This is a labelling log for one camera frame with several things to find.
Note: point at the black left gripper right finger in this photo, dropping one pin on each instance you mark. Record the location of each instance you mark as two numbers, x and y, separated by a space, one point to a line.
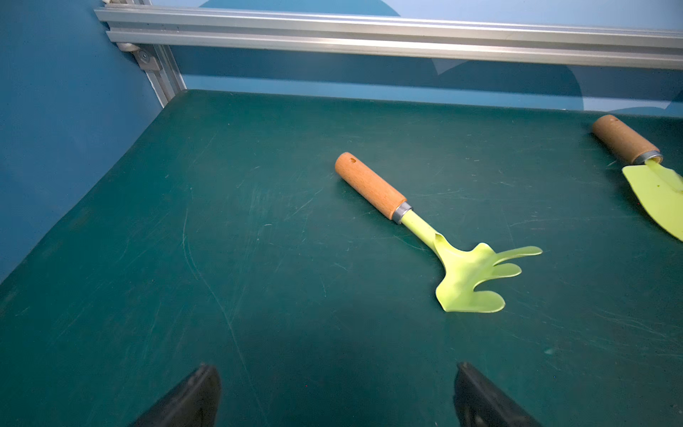
479 402

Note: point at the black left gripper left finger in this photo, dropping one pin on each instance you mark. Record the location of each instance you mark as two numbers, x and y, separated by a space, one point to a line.
192 402

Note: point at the green garden trowel wooden handle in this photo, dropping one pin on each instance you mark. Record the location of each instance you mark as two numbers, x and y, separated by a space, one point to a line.
657 188

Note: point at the aluminium left corner post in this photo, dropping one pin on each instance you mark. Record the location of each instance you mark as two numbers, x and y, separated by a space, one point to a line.
161 69

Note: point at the aluminium back frame rail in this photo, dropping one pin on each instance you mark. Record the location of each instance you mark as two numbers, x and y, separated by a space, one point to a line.
390 36

